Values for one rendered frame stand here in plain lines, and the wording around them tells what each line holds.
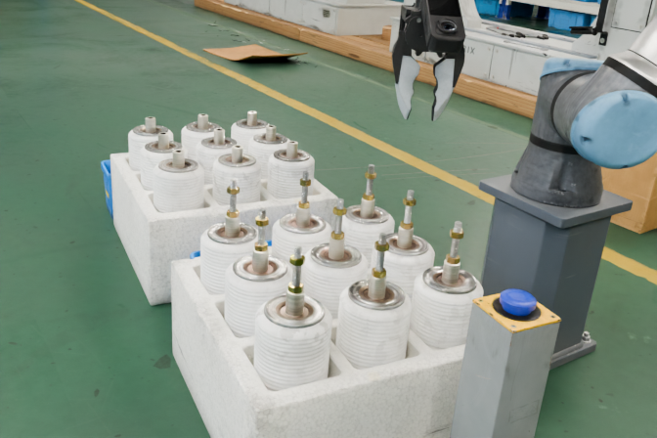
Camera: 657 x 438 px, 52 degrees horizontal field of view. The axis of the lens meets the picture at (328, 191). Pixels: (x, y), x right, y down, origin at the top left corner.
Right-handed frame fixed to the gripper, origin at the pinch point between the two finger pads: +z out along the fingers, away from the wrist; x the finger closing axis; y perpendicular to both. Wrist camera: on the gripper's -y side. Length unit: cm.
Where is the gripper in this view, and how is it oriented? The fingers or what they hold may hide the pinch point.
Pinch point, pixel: (421, 111)
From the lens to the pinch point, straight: 97.1
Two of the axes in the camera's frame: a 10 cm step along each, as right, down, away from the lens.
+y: -0.2, -3.7, 9.3
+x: -10.0, -0.6, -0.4
